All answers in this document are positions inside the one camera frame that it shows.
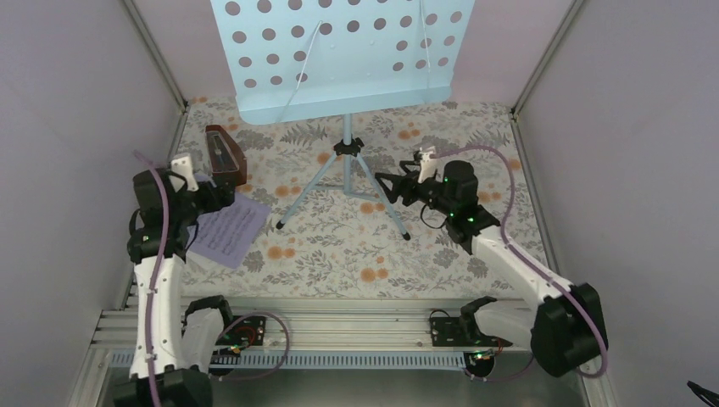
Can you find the brown wooden metronome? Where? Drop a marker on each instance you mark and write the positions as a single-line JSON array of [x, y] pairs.
[[227, 160]]

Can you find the floral patterned table cloth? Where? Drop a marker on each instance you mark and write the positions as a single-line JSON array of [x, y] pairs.
[[319, 243]]

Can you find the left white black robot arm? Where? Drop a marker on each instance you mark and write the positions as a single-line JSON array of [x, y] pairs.
[[173, 349]]

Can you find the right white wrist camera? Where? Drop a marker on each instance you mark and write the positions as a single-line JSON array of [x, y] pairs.
[[427, 161]]

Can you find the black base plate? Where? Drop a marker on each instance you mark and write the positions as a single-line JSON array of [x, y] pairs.
[[249, 333], [460, 332]]

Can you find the light blue music stand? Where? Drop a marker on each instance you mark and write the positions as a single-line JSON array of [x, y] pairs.
[[299, 60]]

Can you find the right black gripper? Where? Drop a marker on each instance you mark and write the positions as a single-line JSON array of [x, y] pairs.
[[409, 181]]

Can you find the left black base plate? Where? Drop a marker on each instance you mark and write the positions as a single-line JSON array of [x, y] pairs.
[[249, 333]]

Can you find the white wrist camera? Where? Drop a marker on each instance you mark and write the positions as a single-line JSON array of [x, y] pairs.
[[427, 161], [182, 173]]

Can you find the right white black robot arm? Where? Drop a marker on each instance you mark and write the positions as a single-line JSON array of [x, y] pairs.
[[562, 323]]

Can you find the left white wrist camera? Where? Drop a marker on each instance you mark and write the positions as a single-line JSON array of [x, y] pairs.
[[182, 173]]

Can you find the aluminium mounting rail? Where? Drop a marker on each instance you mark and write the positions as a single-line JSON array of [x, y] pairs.
[[348, 324]]

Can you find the grey slotted cable duct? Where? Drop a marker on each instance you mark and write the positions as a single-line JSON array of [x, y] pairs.
[[264, 360]]

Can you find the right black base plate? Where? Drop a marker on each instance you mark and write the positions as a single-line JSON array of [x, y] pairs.
[[460, 332]]

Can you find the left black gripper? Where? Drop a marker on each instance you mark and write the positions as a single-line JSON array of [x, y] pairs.
[[214, 203]]

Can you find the sheet music pages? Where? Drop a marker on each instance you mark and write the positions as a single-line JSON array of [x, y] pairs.
[[226, 236]]

